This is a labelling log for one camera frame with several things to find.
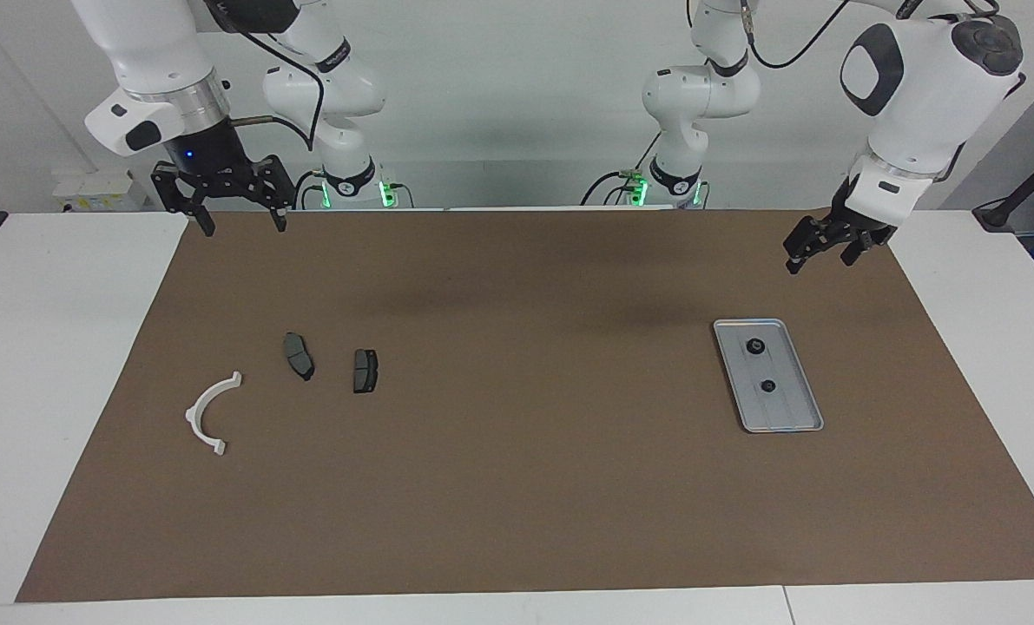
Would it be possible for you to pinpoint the white curved plastic bracket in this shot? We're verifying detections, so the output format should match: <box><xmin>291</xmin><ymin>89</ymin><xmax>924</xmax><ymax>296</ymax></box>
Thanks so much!
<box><xmin>185</xmin><ymin>372</ymin><xmax>244</xmax><ymax>457</ymax></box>

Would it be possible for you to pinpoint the black right base cable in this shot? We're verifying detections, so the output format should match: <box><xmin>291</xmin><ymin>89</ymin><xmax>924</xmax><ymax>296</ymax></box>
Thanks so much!
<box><xmin>291</xmin><ymin>169</ymin><xmax>326</xmax><ymax>211</ymax></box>

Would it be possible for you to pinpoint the black stand pole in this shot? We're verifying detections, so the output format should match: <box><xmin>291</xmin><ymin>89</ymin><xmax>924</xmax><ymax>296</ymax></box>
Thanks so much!
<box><xmin>972</xmin><ymin>139</ymin><xmax>1034</xmax><ymax>233</ymax></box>

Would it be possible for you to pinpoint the black base cable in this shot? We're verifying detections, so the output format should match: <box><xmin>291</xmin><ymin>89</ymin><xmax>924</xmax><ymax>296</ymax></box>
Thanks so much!
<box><xmin>291</xmin><ymin>169</ymin><xmax>326</xmax><ymax>211</ymax></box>
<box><xmin>580</xmin><ymin>130</ymin><xmax>662</xmax><ymax>207</ymax></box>

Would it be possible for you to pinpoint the black left base cable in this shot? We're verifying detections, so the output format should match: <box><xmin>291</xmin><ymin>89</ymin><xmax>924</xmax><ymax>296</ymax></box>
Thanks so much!
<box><xmin>580</xmin><ymin>130</ymin><xmax>662</xmax><ymax>207</ymax></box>

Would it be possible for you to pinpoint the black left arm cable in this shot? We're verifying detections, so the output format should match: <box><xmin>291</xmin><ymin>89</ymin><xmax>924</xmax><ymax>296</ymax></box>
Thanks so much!
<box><xmin>741</xmin><ymin>0</ymin><xmax>853</xmax><ymax>69</ymax></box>

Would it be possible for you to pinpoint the brown table mat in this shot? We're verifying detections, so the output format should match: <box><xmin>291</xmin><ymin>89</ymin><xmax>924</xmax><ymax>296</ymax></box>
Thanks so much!
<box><xmin>15</xmin><ymin>208</ymin><xmax>1034</xmax><ymax>602</ymax></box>

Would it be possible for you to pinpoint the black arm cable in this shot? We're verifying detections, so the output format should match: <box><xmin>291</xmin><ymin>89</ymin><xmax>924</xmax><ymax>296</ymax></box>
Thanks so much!
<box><xmin>204</xmin><ymin>0</ymin><xmax>326</xmax><ymax>154</ymax></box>
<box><xmin>741</xmin><ymin>0</ymin><xmax>853</xmax><ymax>69</ymax></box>

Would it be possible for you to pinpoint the silver metal tray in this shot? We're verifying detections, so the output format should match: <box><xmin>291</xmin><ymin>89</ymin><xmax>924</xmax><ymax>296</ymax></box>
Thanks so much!
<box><xmin>713</xmin><ymin>319</ymin><xmax>825</xmax><ymax>434</ymax></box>

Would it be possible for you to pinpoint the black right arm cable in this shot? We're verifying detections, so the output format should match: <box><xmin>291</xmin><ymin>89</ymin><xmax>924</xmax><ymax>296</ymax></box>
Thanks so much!
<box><xmin>204</xmin><ymin>0</ymin><xmax>326</xmax><ymax>154</ymax></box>

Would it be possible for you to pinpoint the white power strip box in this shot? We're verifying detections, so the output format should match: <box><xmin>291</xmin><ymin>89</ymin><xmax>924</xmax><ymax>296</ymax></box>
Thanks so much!
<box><xmin>52</xmin><ymin>168</ymin><xmax>155</xmax><ymax>214</ymax></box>

